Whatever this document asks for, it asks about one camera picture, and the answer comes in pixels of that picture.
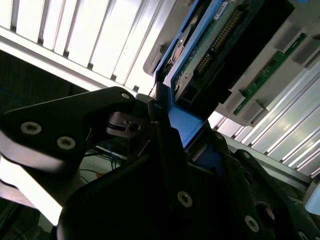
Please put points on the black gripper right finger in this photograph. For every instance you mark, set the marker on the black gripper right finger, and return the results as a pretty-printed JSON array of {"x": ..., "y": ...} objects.
[{"x": 237, "y": 175}]

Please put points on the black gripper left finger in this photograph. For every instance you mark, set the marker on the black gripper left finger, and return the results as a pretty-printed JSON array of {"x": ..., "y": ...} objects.
[{"x": 50, "y": 120}]

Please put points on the hard disk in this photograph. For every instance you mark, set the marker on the hard disk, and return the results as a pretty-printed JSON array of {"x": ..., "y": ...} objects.
[{"x": 212, "y": 50}]

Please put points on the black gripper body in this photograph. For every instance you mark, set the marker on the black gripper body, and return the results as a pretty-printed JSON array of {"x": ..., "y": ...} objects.
[{"x": 125, "y": 212}]

